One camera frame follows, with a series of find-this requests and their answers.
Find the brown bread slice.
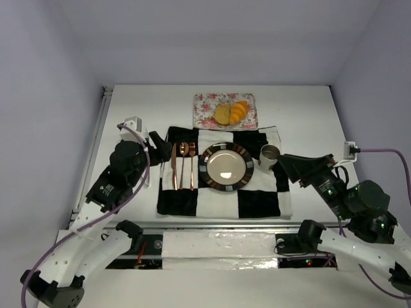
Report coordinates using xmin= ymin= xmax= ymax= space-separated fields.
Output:
xmin=213 ymin=105 xmax=233 ymax=126

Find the orange striped croissant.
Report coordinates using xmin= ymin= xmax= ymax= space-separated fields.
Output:
xmin=229 ymin=101 xmax=248 ymax=125

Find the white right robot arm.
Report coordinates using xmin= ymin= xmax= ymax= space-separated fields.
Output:
xmin=274 ymin=154 xmax=410 ymax=300

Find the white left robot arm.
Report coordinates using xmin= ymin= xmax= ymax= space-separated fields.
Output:
xmin=20 ymin=124 xmax=172 ymax=307

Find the copper knife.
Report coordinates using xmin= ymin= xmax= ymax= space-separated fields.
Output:
xmin=171 ymin=144 xmax=178 ymax=191

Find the copper spoon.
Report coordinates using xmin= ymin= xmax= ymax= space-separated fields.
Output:
xmin=179 ymin=142 xmax=189 ymax=189

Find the copper fork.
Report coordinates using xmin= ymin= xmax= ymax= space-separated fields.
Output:
xmin=189 ymin=142 xmax=196 ymax=191

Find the white metal cup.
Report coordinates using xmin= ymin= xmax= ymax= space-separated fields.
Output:
xmin=258 ymin=144 xmax=281 ymax=170

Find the black white checkered cloth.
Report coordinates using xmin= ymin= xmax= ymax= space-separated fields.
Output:
xmin=157 ymin=126 xmax=293 ymax=219

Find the floral rectangular tray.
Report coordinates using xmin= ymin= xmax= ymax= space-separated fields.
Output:
xmin=193 ymin=92 xmax=258 ymax=130

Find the dark rimmed ceramic plate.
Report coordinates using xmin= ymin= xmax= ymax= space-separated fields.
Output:
xmin=198 ymin=142 xmax=254 ymax=193

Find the white foil covered block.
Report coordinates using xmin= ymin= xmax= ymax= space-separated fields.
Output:
xmin=161 ymin=231 xmax=278 ymax=270

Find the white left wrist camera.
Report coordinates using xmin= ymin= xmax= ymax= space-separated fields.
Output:
xmin=119 ymin=116 xmax=149 ymax=142

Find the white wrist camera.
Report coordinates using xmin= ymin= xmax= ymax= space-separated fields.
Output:
xmin=335 ymin=141 xmax=361 ymax=167
xmin=119 ymin=116 xmax=149 ymax=142

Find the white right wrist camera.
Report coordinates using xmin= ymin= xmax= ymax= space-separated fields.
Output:
xmin=335 ymin=141 xmax=361 ymax=167

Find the aluminium frame rail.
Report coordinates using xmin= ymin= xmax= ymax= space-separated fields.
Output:
xmin=67 ymin=86 xmax=114 ymax=228

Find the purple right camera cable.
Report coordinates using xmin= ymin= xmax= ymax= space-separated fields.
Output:
xmin=337 ymin=148 xmax=411 ymax=299

